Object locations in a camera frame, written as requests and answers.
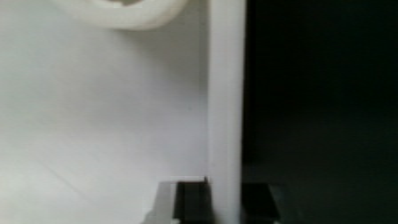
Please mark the white square tabletop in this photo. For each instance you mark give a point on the white square tabletop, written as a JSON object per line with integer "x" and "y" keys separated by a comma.
{"x": 120, "y": 114}

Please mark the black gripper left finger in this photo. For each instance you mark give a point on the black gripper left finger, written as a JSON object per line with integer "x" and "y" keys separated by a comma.
{"x": 182, "y": 205}

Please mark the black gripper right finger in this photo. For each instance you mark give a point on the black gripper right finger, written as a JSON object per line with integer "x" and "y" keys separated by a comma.
{"x": 260, "y": 212}

